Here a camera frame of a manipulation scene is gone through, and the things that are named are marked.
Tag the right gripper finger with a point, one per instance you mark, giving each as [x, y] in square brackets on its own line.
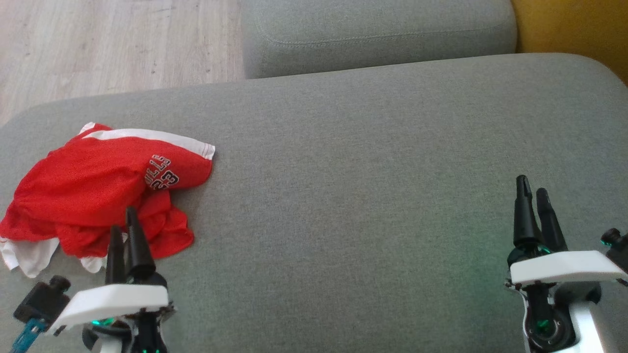
[524, 215]
[550, 225]

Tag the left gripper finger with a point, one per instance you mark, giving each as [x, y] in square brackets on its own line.
[116, 260]
[138, 250]

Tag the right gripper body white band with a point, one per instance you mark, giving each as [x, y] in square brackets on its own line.
[564, 267]

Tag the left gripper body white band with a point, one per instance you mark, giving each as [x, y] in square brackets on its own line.
[113, 301]

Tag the red and white jersey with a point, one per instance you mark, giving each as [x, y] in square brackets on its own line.
[88, 181]

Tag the large grey sofa seat cushion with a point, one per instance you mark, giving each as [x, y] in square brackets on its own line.
[343, 220]

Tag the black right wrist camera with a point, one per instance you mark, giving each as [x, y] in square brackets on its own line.
[619, 250]

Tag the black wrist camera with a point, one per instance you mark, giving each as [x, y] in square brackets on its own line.
[619, 250]
[41, 301]

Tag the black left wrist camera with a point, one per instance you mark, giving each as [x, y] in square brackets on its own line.
[41, 301]

